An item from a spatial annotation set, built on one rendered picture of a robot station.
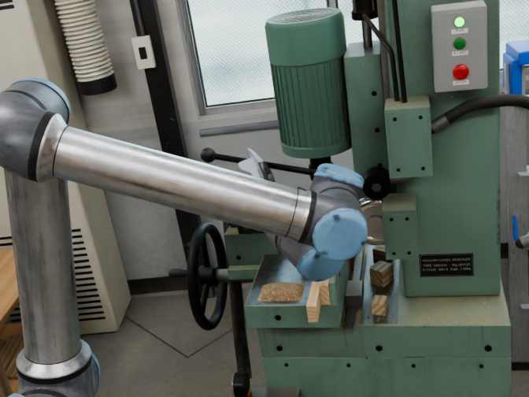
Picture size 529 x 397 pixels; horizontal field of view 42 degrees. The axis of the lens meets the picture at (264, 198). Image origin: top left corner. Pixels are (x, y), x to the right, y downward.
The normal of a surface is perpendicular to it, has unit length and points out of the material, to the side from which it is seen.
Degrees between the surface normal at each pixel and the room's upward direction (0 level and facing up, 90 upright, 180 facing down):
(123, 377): 0
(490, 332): 90
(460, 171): 90
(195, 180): 56
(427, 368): 90
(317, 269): 106
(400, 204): 0
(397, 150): 90
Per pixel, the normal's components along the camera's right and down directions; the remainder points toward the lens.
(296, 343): -0.19, 0.43
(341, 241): 0.07, 0.39
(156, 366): -0.14, -0.90
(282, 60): -0.60, 0.40
